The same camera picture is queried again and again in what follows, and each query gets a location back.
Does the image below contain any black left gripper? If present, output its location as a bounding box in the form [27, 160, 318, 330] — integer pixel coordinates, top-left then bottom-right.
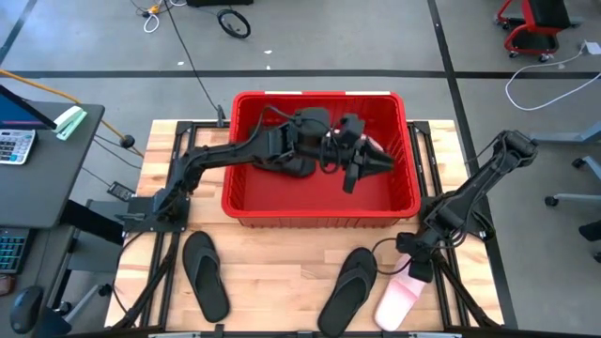
[321, 133, 396, 195]

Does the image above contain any black flip-flop slide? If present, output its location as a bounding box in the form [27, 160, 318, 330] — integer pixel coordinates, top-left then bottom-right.
[316, 247, 378, 338]
[181, 230, 231, 324]

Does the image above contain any red plastic bin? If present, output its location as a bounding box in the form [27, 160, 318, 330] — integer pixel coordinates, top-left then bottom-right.
[220, 90, 423, 230]

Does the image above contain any black slide sandal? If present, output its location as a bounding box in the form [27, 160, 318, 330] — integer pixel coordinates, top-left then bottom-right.
[248, 122, 318, 179]

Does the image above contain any black shoe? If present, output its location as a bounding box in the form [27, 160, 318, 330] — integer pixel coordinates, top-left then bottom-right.
[578, 220, 601, 264]

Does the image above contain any red and black cart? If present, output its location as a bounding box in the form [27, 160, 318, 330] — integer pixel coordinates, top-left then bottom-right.
[495, 0, 586, 64]

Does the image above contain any black power adapter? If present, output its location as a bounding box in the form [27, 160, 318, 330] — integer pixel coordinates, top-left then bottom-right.
[106, 180, 137, 203]

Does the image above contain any mint green stapler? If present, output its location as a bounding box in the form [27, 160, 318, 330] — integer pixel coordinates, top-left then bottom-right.
[52, 105, 88, 142]

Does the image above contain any black desk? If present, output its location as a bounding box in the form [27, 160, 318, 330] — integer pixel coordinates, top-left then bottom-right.
[0, 100, 105, 230]

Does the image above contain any grey desk calculator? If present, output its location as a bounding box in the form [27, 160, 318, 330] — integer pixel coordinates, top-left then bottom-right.
[0, 129, 37, 166]

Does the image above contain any dark flat monitor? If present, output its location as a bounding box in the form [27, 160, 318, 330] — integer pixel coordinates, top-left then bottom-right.
[0, 84, 57, 131]

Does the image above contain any black backlit keyboard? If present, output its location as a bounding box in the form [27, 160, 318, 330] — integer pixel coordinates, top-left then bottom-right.
[0, 227, 34, 275]

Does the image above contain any black computer mouse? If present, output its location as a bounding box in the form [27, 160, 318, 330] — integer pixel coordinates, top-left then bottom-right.
[8, 284, 45, 335]

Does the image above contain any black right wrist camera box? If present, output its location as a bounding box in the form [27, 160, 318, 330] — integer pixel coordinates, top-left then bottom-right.
[407, 259, 436, 284]

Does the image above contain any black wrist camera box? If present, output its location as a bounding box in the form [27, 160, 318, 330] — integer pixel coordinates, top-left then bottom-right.
[338, 114, 366, 138]
[407, 259, 436, 284]

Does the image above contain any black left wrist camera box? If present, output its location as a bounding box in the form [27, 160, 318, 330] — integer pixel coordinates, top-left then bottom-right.
[338, 114, 366, 138]

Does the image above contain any long white cable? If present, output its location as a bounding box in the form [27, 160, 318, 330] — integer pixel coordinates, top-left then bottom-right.
[504, 40, 601, 113]

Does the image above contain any black coiled cable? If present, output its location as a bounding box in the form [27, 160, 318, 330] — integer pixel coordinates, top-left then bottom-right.
[216, 8, 252, 39]

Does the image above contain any long black floor cable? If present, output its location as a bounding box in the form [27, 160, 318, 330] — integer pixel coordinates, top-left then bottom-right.
[162, 0, 226, 128]

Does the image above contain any white looped cable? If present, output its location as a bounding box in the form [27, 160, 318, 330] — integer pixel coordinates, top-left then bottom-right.
[142, 0, 187, 35]

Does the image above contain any orange cable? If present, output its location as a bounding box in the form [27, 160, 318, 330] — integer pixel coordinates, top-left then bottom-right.
[0, 69, 145, 159]

